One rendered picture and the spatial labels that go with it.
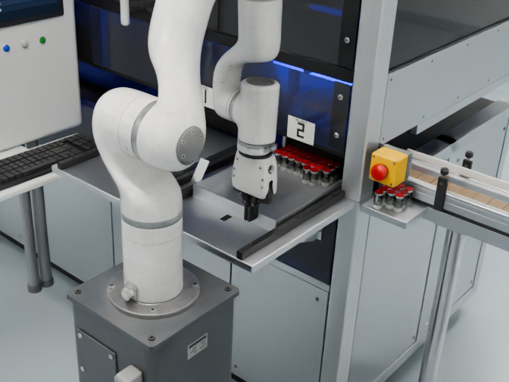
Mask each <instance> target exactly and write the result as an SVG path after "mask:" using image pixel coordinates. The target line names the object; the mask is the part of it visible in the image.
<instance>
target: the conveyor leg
mask: <svg viewBox="0 0 509 382"><path fill-rule="evenodd" d="M434 224H436V223H434ZM437 225H439V224H437ZM439 226H441V227H443V226H442V225H439ZM444 228H446V229H447V230H446V234H445V241H444V246H443V250H442V257H441V261H440V266H439V273H438V278H437V282H436V290H435V294H434V298H433V303H432V310H431V314H430V319H429V326H428V331H427V335H426V342H425V346H424V351H423V358H422V362H421V366H420V374H419V378H418V382H436V380H437V376H438V372H439V365H440V361H441V357H442V350H443V346H444V342H445V335H446V331H447V327H448V320H449V316H450V312H451V305H452V301H453V298H454V291H455V287H456V283H457V276H458V272H459V267H460V263H461V256H462V253H463V249H464V242H465V238H466V236H467V235H464V234H462V233H459V232H457V231H455V230H451V229H449V228H447V227H444Z"/></svg>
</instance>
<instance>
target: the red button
mask: <svg viewBox="0 0 509 382"><path fill-rule="evenodd" d="M370 174H371V177H372V178H373V179H374V180H376V181H382V180H384V179H386V178H387V176H388V171H387V169H386V167H385V166H384V165H383V164H376V165H374V166H373V167H372V168H371V170H370Z"/></svg>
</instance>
